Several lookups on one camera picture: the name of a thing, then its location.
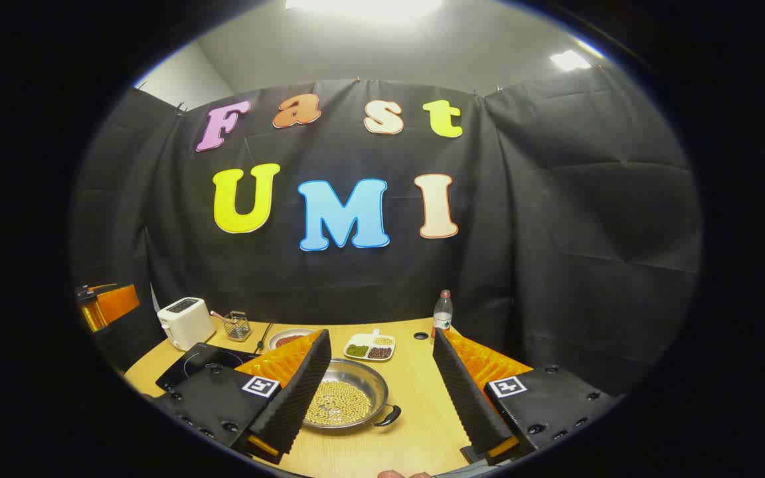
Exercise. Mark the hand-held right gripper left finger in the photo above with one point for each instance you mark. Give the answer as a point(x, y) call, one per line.
point(296, 398)

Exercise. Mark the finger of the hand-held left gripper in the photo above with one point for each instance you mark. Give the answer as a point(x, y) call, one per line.
point(117, 302)

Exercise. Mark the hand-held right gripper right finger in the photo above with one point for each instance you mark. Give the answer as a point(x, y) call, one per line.
point(465, 398)

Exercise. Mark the black induction cooktop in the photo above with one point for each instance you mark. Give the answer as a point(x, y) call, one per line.
point(200, 365)

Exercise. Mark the pile of soybeans in pot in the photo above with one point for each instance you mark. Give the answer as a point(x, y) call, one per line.
point(339, 403)

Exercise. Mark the raw steak piece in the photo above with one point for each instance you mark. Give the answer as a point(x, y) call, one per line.
point(287, 340)

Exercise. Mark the white round plate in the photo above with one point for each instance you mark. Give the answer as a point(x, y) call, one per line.
point(289, 333)

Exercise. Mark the white toaster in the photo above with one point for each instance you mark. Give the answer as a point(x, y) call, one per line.
point(183, 322)

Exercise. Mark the pile of green mung beans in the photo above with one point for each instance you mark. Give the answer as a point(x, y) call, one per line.
point(357, 350)

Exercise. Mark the white divided dish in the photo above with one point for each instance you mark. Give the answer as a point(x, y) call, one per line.
point(360, 339)

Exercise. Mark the plastic water bottle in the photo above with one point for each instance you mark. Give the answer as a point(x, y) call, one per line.
point(443, 312)

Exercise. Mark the pile of red beans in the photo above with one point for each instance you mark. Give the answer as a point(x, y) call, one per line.
point(380, 353)

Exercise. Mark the small pile of soybeans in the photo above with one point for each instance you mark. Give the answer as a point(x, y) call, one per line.
point(383, 341)

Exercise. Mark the pink striped straw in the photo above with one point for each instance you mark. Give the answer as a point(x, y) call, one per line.
point(218, 316)

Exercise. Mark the small ceiling light panel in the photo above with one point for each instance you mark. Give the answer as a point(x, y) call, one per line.
point(570, 60)

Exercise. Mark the large ceiling light panel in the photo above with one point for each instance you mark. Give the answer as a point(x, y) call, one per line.
point(362, 6)

